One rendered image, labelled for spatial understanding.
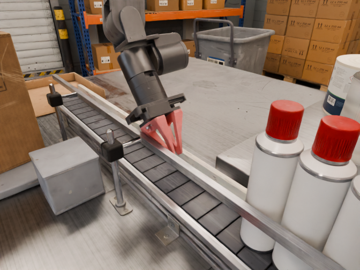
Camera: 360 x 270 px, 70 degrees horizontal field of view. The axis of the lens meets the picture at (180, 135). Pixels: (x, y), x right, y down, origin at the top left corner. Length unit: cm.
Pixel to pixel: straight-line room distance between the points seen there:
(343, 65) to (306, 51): 305
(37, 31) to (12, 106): 377
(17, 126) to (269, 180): 51
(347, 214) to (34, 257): 43
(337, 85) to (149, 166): 55
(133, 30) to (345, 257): 41
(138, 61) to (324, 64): 339
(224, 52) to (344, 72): 195
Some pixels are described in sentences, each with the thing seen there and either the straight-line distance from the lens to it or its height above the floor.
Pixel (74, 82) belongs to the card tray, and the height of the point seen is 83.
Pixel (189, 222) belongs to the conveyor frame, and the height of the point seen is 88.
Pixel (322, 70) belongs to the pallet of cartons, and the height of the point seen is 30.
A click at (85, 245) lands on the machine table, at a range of 48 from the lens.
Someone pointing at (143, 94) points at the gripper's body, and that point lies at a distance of 45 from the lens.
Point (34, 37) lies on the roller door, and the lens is 436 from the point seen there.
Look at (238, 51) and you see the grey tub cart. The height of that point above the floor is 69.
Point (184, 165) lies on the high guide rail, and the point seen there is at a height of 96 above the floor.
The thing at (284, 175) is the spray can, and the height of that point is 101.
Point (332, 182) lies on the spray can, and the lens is 28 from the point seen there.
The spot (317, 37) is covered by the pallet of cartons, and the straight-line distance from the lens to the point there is 376.
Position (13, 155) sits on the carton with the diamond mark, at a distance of 65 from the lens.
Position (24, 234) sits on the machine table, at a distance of 53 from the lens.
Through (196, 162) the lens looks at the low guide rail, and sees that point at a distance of 47.
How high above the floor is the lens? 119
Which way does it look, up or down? 30 degrees down
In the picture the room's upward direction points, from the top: straight up
